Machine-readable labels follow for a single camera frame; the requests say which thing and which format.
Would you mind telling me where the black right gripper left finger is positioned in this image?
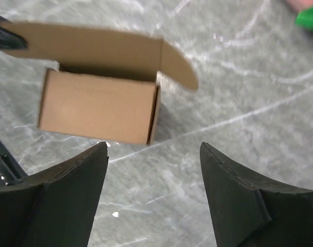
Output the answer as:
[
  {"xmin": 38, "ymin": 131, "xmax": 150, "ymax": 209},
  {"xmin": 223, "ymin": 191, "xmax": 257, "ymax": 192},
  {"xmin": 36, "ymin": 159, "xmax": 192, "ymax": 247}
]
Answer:
[{"xmin": 0, "ymin": 142, "xmax": 108, "ymax": 246}]

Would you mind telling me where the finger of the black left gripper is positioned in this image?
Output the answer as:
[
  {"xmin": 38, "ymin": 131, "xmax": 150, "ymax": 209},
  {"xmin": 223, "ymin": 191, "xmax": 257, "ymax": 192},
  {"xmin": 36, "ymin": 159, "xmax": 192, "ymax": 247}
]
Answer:
[{"xmin": 0, "ymin": 16, "xmax": 28, "ymax": 50}]

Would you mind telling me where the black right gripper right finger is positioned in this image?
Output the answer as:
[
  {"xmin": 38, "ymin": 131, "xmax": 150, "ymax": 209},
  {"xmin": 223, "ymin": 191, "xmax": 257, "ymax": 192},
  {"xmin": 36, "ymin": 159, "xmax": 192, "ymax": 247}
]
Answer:
[{"xmin": 200, "ymin": 142, "xmax": 313, "ymax": 246}]

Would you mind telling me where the brown cardboard paper box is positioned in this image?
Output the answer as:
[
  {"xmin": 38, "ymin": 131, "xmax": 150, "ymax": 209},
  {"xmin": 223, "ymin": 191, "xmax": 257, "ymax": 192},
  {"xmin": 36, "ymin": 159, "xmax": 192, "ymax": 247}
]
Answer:
[{"xmin": 0, "ymin": 22, "xmax": 198, "ymax": 145}]

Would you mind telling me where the green white snack bag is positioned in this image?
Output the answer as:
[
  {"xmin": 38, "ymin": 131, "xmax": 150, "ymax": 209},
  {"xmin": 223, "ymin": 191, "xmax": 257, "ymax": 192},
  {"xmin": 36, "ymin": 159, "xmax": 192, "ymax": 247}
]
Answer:
[{"xmin": 294, "ymin": 1, "xmax": 313, "ymax": 31}]

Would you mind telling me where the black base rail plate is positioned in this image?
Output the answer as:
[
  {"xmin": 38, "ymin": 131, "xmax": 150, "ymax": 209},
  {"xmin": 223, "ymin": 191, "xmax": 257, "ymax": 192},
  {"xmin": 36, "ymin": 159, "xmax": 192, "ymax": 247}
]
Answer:
[{"xmin": 0, "ymin": 140, "xmax": 27, "ymax": 186}]

